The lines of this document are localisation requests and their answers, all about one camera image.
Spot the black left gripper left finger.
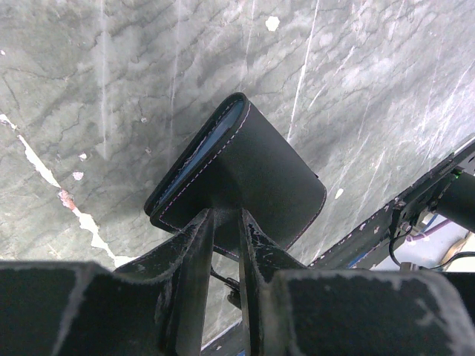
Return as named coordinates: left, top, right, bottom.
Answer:
left=1, top=209, right=214, bottom=355

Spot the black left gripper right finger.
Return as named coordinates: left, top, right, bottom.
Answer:
left=239, top=210, right=474, bottom=355

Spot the black leather card holder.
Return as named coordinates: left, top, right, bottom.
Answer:
left=144, top=93, right=327, bottom=260

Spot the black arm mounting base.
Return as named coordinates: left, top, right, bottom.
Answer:
left=204, top=191, right=448, bottom=355

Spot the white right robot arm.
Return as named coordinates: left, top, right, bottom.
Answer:
left=388, top=137, right=474, bottom=266

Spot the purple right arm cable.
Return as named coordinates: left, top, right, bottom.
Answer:
left=404, top=218, right=453, bottom=245

